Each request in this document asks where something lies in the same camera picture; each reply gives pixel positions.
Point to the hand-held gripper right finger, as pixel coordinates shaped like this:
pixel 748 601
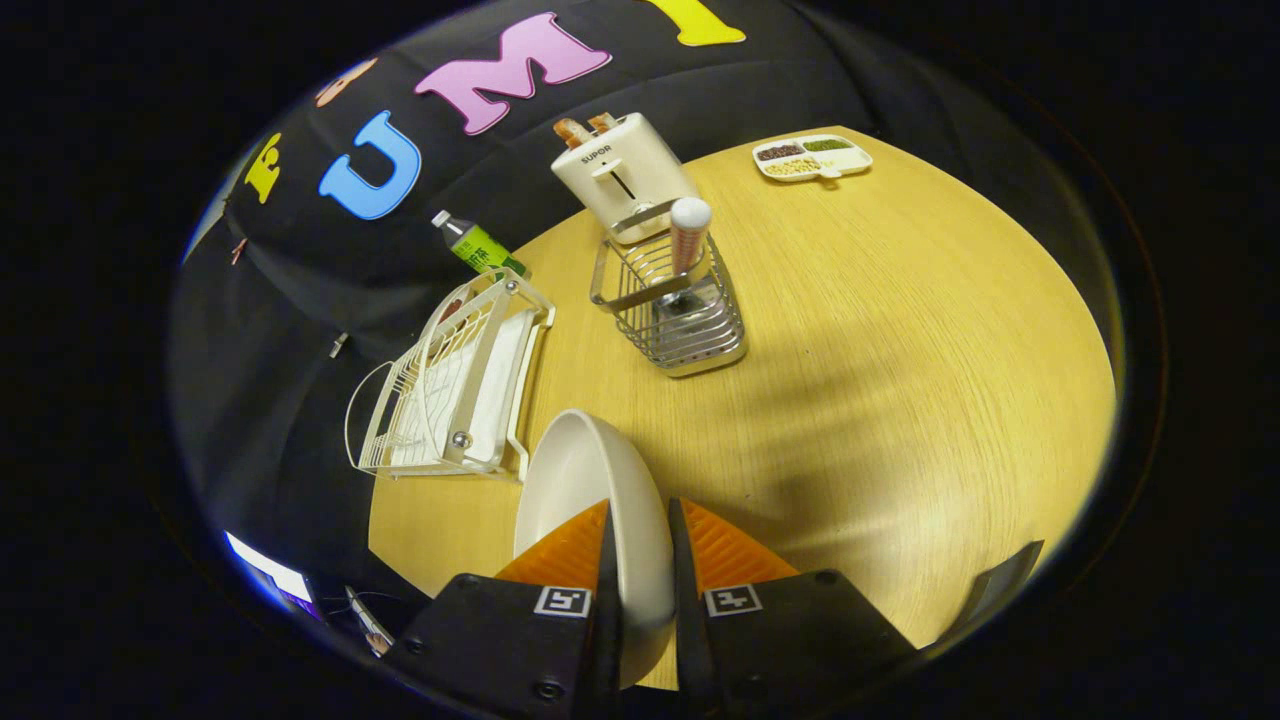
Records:
pixel 685 600

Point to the cream toaster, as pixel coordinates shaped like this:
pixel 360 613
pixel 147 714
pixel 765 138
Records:
pixel 625 170

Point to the pink clip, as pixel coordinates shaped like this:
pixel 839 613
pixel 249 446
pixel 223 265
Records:
pixel 237 250

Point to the beige round plate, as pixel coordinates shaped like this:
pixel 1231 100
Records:
pixel 580 470

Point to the bright computer monitor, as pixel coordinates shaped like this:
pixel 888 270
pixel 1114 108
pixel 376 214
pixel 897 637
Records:
pixel 265 568

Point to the toast slice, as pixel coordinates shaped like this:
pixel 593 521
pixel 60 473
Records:
pixel 573 132
pixel 603 121

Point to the green label drink bottle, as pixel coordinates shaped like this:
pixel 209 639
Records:
pixel 478 248

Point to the white divided bean tray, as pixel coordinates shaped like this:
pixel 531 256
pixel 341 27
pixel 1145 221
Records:
pixel 850 158

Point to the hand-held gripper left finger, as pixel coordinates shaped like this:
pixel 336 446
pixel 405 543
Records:
pixel 612 600

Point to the silver clip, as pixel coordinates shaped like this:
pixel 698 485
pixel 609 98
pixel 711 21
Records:
pixel 338 345

